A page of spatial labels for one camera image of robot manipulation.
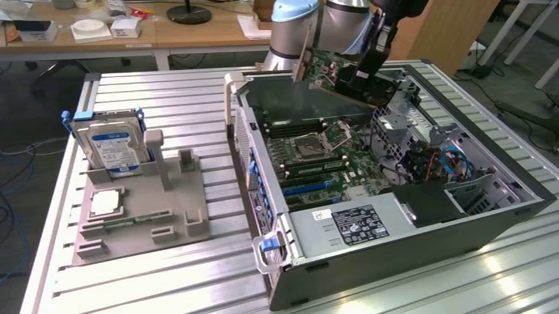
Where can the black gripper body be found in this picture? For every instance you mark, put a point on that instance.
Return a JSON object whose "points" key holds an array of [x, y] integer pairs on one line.
{"points": [[402, 8]]}

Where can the green graphics card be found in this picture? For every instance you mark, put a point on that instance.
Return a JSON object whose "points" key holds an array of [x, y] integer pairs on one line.
{"points": [[326, 68]]}

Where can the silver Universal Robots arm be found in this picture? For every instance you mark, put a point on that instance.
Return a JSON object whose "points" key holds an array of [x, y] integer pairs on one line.
{"points": [[302, 29]]}

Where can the wooden cabinet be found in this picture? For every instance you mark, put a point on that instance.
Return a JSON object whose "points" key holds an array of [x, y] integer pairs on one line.
{"points": [[441, 32]]}

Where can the silver disk bay cage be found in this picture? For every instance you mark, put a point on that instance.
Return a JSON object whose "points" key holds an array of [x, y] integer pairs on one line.
{"points": [[399, 131]]}

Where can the metal socket cover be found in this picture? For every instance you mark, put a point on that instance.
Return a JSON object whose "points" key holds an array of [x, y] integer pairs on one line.
{"points": [[338, 132]]}

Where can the CPU socket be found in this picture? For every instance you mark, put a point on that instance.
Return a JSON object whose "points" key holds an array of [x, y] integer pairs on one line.
{"points": [[307, 147]]}

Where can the white paper stack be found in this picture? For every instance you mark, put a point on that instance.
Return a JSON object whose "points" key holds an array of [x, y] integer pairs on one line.
{"points": [[254, 29]]}

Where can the brown cardboard box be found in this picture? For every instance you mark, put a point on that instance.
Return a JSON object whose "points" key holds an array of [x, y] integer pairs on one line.
{"points": [[262, 10]]}

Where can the green motherboard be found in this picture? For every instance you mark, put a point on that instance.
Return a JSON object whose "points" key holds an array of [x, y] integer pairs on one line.
{"points": [[354, 167]]}

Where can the installed RAM stick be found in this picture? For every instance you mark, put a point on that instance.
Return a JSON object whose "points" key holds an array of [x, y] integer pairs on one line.
{"points": [[314, 167]]}

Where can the black floor stand foot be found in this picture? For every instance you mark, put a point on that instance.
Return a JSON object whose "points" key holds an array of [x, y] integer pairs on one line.
{"points": [[529, 114]]}

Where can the black expansion slot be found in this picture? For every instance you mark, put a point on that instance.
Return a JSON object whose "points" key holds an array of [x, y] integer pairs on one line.
{"points": [[302, 182]]}

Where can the small silver heatsink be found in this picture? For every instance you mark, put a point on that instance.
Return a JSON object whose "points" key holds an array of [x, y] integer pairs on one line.
{"points": [[359, 193]]}

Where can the blue expansion slot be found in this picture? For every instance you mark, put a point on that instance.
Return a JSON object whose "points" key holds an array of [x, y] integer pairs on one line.
{"points": [[306, 189]]}

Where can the black round lamp base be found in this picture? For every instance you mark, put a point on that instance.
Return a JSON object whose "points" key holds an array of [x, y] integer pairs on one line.
{"points": [[190, 14]]}

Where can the grey power supply unit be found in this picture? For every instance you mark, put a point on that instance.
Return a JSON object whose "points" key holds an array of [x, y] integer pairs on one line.
{"points": [[350, 225]]}

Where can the red packet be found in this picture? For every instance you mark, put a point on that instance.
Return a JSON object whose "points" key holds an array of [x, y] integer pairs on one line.
{"points": [[142, 13]]}

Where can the small white labelled box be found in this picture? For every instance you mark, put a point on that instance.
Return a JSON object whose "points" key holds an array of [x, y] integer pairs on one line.
{"points": [[126, 28]]}

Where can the open black PC case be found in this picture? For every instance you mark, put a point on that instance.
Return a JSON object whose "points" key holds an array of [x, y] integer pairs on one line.
{"points": [[393, 255]]}

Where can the blue case latch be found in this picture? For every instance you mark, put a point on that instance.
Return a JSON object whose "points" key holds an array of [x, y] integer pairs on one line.
{"points": [[269, 246]]}

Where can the hard disk with blue caddy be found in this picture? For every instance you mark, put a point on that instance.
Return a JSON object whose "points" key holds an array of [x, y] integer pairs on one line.
{"points": [[110, 147]]}

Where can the white round-topped block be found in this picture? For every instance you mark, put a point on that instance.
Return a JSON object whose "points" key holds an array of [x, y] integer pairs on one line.
{"points": [[90, 31]]}

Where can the grey parts rack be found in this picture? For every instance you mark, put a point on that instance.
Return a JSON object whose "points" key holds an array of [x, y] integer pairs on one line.
{"points": [[145, 202]]}

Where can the silver CPU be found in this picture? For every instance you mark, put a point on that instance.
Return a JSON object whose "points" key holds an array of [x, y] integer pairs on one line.
{"points": [[107, 202]]}

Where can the green RAM stick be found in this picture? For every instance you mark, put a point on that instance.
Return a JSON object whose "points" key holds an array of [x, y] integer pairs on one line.
{"points": [[127, 221]]}

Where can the wooden desk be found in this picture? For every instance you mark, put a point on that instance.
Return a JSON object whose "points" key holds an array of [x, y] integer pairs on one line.
{"points": [[43, 45]]}

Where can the white box with black lid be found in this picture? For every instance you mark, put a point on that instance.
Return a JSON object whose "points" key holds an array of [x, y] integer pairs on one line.
{"points": [[39, 31]]}

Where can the white table frame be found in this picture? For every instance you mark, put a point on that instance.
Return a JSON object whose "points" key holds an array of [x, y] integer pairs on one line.
{"points": [[525, 29]]}

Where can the grey front bay bracket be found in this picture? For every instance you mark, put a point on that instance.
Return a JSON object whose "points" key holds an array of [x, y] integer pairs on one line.
{"points": [[481, 193]]}

